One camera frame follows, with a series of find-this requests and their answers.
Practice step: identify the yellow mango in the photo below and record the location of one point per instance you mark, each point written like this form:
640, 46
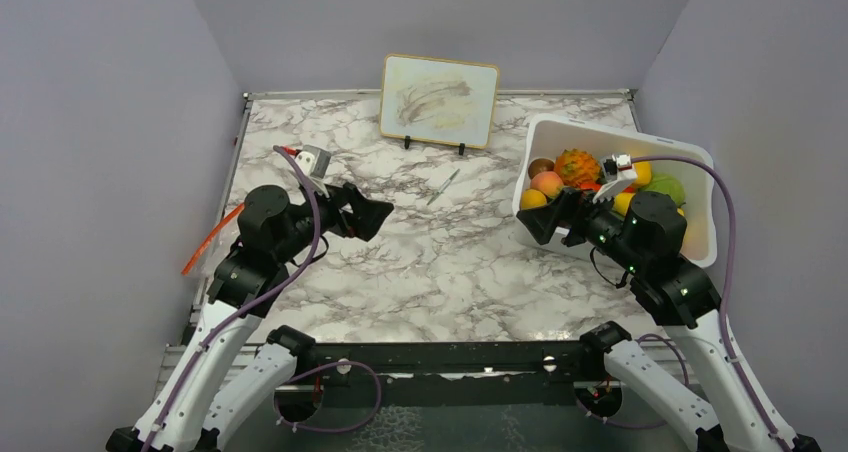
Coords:
621, 202

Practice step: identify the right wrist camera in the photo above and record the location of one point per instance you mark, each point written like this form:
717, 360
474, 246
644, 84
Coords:
618, 175

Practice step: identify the white plastic bin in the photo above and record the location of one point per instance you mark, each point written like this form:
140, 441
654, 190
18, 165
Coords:
548, 135

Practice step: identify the brown kiwi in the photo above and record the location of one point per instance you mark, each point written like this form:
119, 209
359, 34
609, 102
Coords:
538, 166

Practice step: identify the green cabbage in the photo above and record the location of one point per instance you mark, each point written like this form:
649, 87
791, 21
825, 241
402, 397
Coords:
668, 185

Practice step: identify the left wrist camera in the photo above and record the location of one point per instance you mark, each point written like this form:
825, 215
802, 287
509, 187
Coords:
314, 162

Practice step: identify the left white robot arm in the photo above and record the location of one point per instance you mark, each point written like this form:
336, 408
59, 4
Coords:
199, 409

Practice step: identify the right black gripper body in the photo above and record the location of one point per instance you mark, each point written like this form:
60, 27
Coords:
594, 222

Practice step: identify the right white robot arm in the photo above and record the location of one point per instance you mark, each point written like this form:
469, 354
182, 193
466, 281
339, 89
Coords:
735, 413

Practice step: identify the yellow bell pepper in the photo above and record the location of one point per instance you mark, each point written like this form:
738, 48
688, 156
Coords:
644, 174

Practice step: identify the grey pen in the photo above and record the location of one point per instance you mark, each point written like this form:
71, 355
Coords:
442, 188

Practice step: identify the small orange fruit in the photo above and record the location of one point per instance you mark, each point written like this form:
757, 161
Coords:
532, 198

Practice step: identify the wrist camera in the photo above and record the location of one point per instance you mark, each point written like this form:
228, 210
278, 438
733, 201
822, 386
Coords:
618, 175
314, 162

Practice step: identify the clear zip bag orange zipper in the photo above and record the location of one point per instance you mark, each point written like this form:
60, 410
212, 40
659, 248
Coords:
219, 238

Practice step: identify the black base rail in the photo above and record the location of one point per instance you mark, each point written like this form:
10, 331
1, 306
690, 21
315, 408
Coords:
358, 375

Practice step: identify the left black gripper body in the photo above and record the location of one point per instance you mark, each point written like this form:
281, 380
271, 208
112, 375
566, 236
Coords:
329, 214

